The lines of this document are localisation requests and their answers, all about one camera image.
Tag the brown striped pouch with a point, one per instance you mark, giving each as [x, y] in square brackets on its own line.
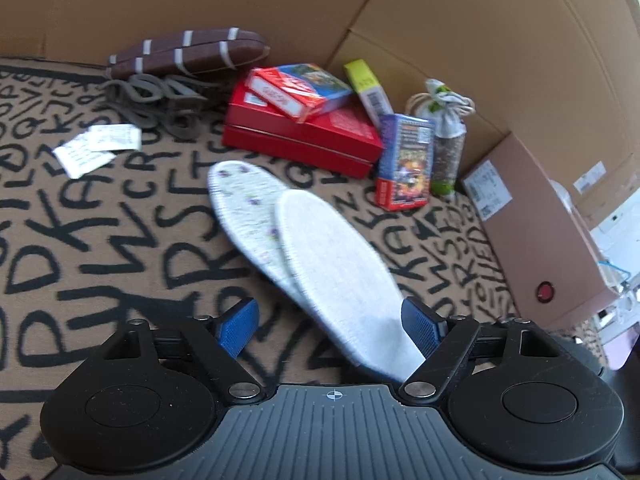
[190, 52]

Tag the small brown cardboard box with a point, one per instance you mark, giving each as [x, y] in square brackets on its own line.
[530, 220]

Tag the red card box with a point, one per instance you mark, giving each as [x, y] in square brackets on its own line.
[280, 92]

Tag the yellow-green small box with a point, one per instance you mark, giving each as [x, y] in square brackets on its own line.
[367, 86]

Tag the letter printed blanket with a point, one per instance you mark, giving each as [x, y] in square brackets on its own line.
[100, 260]

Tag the dark printed card box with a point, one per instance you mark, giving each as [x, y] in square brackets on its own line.
[405, 165]

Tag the patterned white insole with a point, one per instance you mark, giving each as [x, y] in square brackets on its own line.
[240, 200]

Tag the cardboard backdrop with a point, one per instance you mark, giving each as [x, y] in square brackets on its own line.
[450, 25]

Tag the plain white insole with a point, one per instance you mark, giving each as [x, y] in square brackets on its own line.
[330, 260]

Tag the flat red box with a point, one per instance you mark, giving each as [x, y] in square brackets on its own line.
[310, 146]

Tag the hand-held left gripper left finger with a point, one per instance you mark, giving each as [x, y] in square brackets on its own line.
[239, 327]

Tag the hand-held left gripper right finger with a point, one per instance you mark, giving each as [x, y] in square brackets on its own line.
[420, 325]

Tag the white shipping label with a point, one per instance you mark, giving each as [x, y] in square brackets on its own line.
[588, 177]

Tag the blue card box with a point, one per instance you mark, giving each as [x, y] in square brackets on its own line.
[320, 82]

